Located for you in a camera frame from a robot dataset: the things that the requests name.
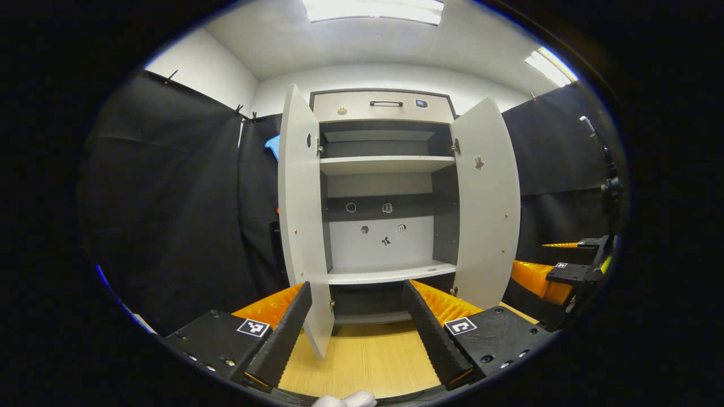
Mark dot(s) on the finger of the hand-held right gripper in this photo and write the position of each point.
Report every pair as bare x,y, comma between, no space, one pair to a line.
591,243
571,274

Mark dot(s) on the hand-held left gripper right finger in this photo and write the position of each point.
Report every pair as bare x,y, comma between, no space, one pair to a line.
435,339

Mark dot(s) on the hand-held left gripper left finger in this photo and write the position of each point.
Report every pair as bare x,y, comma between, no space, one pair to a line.
277,345

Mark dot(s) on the beige shoe cabinet door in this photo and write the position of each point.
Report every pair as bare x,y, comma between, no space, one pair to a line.
300,226
486,226

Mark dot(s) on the beige double-door shoe cabinet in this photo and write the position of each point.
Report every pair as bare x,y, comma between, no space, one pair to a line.
356,113

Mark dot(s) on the white cabinet shelf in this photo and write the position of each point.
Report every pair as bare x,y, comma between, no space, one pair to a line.
384,164
390,274

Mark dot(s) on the narrow ceiling light panel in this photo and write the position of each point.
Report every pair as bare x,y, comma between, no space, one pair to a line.
551,66

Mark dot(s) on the black backdrop cloth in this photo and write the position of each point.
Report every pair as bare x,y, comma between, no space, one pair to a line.
169,198

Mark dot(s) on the large ceiling light panel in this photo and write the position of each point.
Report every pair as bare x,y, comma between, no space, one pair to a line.
373,11

